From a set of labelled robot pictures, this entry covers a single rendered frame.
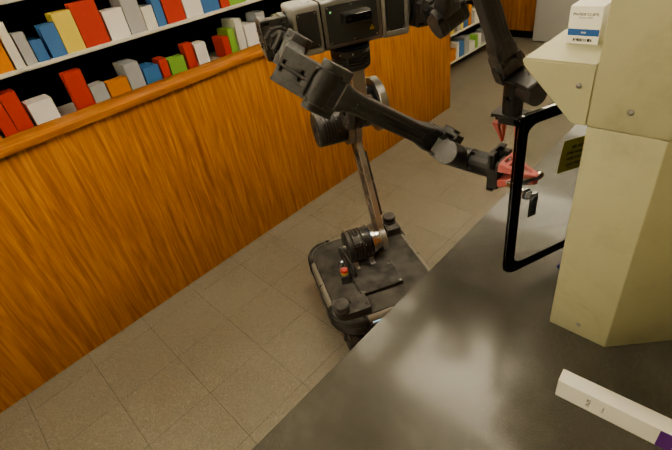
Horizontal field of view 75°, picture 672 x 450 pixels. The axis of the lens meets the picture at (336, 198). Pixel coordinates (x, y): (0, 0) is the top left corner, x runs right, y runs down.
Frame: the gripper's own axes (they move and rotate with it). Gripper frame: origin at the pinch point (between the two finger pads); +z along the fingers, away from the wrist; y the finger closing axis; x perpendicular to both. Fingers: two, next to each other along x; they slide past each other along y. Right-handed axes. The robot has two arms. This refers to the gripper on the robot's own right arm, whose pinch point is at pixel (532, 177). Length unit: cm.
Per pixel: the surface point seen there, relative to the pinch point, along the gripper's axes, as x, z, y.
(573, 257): -13.7, 14.7, -5.9
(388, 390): -49, -4, -26
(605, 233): -13.7, 18.8, 1.9
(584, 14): -4.4, 6.5, 35.8
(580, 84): -13.8, 10.5, 27.9
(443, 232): 97, -85, -121
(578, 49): -7.3, 7.3, 31.1
